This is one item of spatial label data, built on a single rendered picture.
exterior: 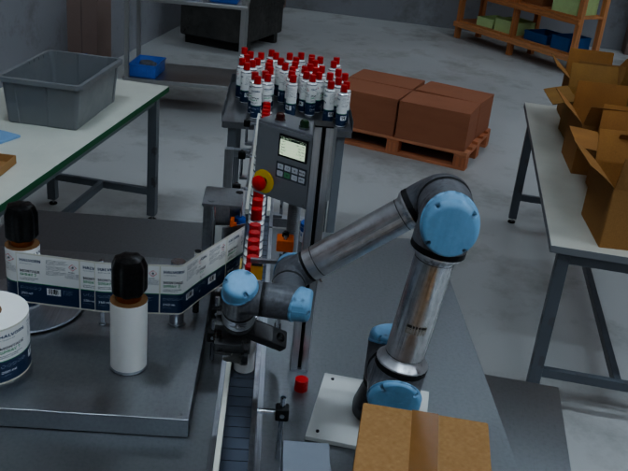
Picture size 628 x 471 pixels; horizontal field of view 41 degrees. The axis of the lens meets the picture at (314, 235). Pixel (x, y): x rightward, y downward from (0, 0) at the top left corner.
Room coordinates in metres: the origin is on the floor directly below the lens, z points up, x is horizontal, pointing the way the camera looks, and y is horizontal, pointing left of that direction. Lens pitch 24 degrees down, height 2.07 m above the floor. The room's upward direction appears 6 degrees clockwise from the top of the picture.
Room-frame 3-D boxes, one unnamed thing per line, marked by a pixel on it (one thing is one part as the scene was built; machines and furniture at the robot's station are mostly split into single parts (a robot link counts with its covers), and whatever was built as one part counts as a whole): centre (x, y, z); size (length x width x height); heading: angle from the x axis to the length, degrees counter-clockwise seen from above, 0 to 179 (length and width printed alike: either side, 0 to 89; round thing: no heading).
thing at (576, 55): (4.89, -1.49, 0.97); 0.45 x 0.40 x 0.37; 84
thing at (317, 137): (1.88, 0.00, 1.16); 0.04 x 0.04 x 0.67; 4
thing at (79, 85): (3.95, 1.28, 0.91); 0.60 x 0.40 x 0.22; 176
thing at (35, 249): (1.96, 0.76, 1.04); 0.09 x 0.09 x 0.29
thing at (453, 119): (6.57, -0.67, 0.22); 1.24 x 0.89 x 0.43; 74
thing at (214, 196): (2.24, 0.27, 1.14); 0.14 x 0.11 x 0.01; 4
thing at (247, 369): (1.77, 0.14, 0.98); 0.05 x 0.05 x 0.20
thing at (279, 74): (4.31, 0.20, 0.98); 0.57 x 0.46 x 0.21; 94
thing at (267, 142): (1.94, 0.07, 1.38); 0.17 x 0.10 x 0.19; 59
